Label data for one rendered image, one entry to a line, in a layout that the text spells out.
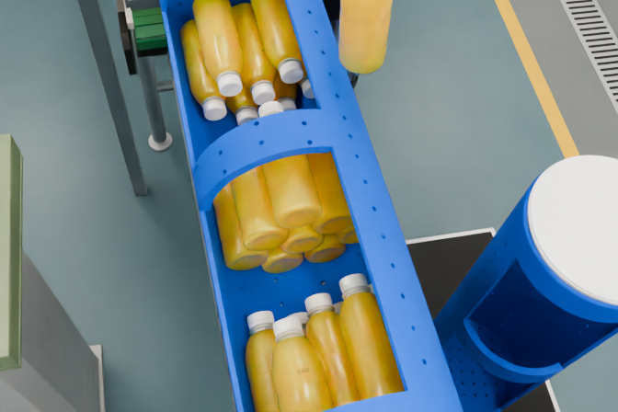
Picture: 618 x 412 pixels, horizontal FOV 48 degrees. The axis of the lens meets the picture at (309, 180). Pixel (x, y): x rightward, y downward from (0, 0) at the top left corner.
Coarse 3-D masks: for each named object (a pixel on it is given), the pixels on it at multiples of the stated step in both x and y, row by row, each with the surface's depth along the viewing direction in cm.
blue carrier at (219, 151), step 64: (192, 0) 128; (320, 0) 117; (320, 64) 104; (192, 128) 116; (256, 128) 96; (320, 128) 96; (384, 192) 98; (384, 256) 89; (384, 320) 83; (448, 384) 84
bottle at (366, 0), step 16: (352, 0) 88; (368, 0) 87; (384, 0) 88; (352, 16) 90; (368, 16) 89; (384, 16) 91; (352, 32) 93; (368, 32) 92; (384, 32) 94; (352, 48) 95; (368, 48) 95; (384, 48) 98; (352, 64) 98; (368, 64) 98
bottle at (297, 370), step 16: (288, 336) 92; (288, 352) 90; (304, 352) 90; (272, 368) 91; (288, 368) 89; (304, 368) 89; (320, 368) 90; (288, 384) 88; (304, 384) 88; (320, 384) 88; (288, 400) 87; (304, 400) 87; (320, 400) 87
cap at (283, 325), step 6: (282, 318) 93; (288, 318) 93; (294, 318) 94; (276, 324) 94; (282, 324) 93; (288, 324) 93; (294, 324) 93; (300, 324) 94; (276, 330) 93; (282, 330) 93; (276, 336) 94
